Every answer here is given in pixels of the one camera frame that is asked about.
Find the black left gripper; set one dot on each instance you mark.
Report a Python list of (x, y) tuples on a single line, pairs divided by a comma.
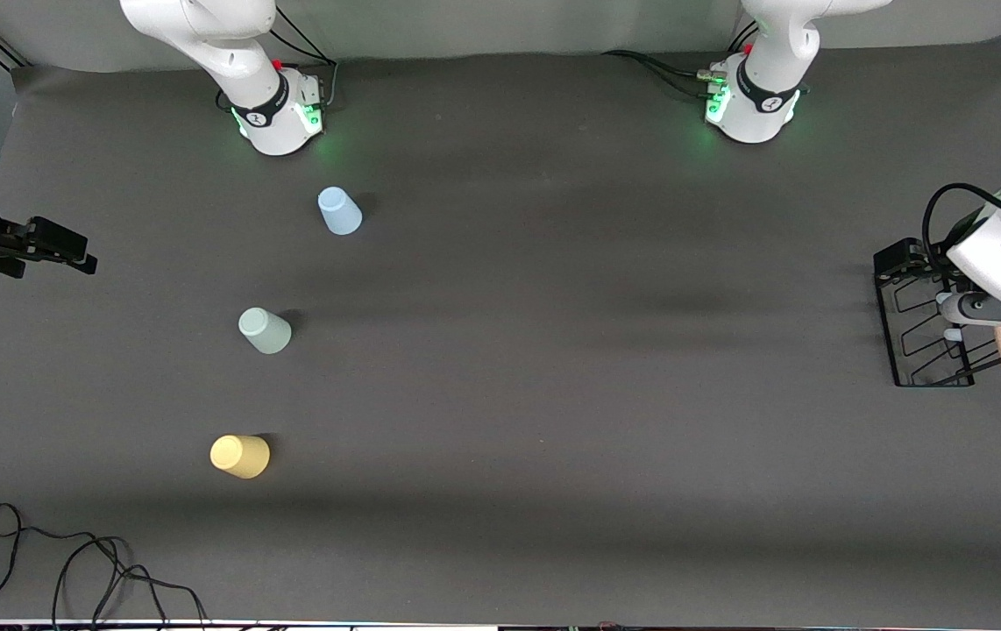
[(914, 259)]

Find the pale green plastic cup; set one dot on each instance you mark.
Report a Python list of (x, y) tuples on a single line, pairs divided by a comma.
[(265, 331)]

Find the yellow plastic cup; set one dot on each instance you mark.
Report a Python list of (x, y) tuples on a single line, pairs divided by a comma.
[(240, 456)]

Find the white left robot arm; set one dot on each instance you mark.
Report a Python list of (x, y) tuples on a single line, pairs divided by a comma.
[(763, 105)]

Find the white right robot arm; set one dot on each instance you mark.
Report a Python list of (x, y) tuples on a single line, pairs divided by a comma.
[(229, 53)]

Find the light blue plastic cup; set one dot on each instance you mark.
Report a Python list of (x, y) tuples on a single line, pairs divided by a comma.
[(340, 212)]

